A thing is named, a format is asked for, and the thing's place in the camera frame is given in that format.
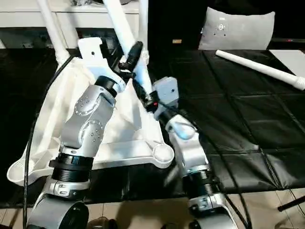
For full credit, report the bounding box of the white plastic table leg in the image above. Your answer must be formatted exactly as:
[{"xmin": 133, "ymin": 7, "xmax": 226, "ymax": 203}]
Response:
[
  {"xmin": 139, "ymin": 0, "xmax": 151, "ymax": 70},
  {"xmin": 215, "ymin": 49, "xmax": 305, "ymax": 91},
  {"xmin": 102, "ymin": 0, "xmax": 154, "ymax": 95},
  {"xmin": 35, "ymin": 0, "xmax": 72, "ymax": 65}
]

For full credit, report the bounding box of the white plastic table top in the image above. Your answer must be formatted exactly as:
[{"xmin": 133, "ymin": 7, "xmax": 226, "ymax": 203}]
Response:
[{"xmin": 6, "ymin": 51, "xmax": 176, "ymax": 188}]

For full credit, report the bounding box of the white cabinet with glass doors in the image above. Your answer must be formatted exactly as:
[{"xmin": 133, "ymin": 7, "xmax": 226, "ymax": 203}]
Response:
[{"xmin": 0, "ymin": 0, "xmax": 148, "ymax": 50}]

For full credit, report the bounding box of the black padded mat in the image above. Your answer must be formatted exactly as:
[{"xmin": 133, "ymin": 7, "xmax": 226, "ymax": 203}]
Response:
[{"xmin": 0, "ymin": 47, "xmax": 305, "ymax": 206}]

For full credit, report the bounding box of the grey pillow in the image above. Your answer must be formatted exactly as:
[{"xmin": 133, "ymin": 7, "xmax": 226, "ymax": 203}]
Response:
[{"xmin": 198, "ymin": 6, "xmax": 275, "ymax": 51}]

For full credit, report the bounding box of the white flat board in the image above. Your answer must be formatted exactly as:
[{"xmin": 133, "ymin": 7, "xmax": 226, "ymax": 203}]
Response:
[{"xmin": 269, "ymin": 49, "xmax": 305, "ymax": 77}]

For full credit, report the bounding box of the black stand leg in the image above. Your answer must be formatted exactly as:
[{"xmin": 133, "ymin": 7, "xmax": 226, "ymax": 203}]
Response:
[{"xmin": 277, "ymin": 194, "xmax": 305, "ymax": 212}]

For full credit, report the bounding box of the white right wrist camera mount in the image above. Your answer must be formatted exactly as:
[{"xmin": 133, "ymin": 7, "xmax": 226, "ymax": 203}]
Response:
[{"xmin": 152, "ymin": 76, "xmax": 179, "ymax": 120}]

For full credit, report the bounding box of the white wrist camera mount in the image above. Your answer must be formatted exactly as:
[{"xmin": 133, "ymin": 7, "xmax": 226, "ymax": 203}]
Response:
[
  {"xmin": 77, "ymin": 37, "xmax": 127, "ymax": 94},
  {"xmin": 152, "ymin": 76, "xmax": 179, "ymax": 120}
]

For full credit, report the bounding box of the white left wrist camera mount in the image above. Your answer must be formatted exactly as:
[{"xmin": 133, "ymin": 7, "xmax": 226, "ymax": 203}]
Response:
[{"xmin": 77, "ymin": 37, "xmax": 127, "ymax": 94}]

